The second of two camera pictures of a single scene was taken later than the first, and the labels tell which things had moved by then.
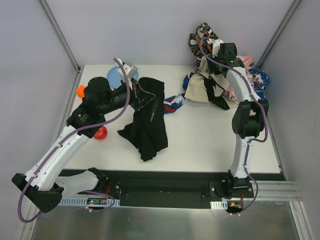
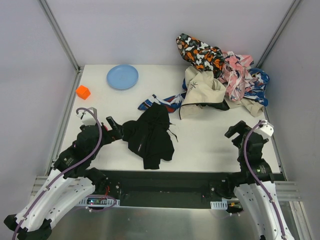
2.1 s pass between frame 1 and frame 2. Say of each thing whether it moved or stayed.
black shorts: moved
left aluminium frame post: stayed
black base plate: stayed
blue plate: stayed
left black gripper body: moved
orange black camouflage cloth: moved
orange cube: stayed
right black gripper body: moved
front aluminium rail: stayed
